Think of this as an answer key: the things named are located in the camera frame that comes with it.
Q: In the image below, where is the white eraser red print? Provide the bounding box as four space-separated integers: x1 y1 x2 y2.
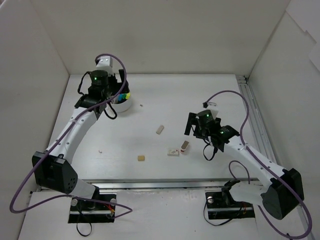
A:
167 148 180 157

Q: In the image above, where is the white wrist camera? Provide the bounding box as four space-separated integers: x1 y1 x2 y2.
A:
95 56 114 76
202 101 219 116

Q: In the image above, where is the aluminium rail frame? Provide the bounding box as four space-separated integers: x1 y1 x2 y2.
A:
37 74 315 240

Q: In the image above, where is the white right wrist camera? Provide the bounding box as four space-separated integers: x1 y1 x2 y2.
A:
202 101 219 116

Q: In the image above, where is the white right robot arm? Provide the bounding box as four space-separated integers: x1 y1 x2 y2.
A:
184 110 304 220

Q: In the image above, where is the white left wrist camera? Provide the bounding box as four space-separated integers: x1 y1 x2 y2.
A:
95 56 114 76

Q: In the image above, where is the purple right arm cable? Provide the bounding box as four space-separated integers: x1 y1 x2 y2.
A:
201 90 313 238

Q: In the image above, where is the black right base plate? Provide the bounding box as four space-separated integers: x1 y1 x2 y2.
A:
203 180 255 227

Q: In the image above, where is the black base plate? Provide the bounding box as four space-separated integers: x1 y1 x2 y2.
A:
68 193 117 224
203 180 255 227

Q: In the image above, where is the white rectangular eraser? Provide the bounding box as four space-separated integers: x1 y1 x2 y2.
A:
156 125 165 135

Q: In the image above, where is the tan small eraser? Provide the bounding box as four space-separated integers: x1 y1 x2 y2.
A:
137 155 145 162

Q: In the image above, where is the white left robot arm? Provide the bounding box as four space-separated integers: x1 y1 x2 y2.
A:
31 69 129 210

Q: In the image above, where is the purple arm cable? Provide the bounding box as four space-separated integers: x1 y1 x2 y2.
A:
9 52 134 219
201 90 313 238

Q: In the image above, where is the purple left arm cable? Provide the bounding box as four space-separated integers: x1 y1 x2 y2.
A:
9 52 134 219

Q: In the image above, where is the white round divided container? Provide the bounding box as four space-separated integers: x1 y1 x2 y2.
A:
110 82 133 113

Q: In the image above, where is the red white sleeved eraser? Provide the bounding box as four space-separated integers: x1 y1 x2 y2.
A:
180 140 190 154

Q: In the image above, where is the black blue-capped highlighter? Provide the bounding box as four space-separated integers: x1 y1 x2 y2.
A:
118 94 126 101

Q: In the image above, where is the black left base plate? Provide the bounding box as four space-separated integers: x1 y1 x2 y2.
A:
68 193 117 224

